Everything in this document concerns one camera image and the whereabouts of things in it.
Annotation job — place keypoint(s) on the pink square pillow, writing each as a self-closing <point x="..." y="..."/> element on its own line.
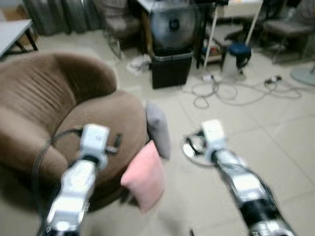
<point x="145" y="177"/>

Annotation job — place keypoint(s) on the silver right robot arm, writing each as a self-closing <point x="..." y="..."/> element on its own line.
<point x="248" y="189"/>

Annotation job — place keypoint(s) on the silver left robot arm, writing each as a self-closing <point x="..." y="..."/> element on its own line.
<point x="74" y="191"/>

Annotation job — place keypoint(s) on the grey pillow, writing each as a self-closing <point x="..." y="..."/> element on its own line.
<point x="158" y="128"/>

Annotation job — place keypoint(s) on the brown round fabric sofa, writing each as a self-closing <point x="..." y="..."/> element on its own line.
<point x="44" y="93"/>

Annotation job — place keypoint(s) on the white power strip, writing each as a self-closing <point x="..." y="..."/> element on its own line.
<point x="210" y="77"/>

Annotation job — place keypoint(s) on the white crumpled cloth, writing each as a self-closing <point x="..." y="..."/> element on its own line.
<point x="139" y="64"/>

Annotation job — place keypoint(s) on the black plug adapter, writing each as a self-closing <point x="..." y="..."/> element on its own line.
<point x="272" y="81"/>

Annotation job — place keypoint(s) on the blue round stool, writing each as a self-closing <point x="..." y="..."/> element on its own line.
<point x="238" y="49"/>

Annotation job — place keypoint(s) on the white slanted pole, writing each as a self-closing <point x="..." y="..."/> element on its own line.
<point x="210" y="37"/>

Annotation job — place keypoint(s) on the dark round fan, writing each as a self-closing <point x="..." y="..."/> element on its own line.
<point x="173" y="27"/>

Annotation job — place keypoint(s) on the grey round stand base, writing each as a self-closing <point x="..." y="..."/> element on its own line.
<point x="304" y="76"/>

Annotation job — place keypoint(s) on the white desk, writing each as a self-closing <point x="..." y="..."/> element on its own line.
<point x="236" y="9"/>

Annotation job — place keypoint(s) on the grey curtain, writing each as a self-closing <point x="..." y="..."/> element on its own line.
<point x="59" y="14"/>

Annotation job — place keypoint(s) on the white table with black legs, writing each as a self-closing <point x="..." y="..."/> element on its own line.
<point x="12" y="32"/>

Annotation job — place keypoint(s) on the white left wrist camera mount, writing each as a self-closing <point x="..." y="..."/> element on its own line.
<point x="94" y="140"/>

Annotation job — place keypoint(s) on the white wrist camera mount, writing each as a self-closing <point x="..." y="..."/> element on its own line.
<point x="214" y="133"/>
<point x="94" y="140"/>

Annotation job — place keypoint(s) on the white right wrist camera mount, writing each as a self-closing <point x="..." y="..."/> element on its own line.
<point x="214" y="133"/>

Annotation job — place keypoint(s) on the grey metal frame chair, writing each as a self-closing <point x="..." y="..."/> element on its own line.
<point x="120" y="22"/>
<point x="290" y="24"/>

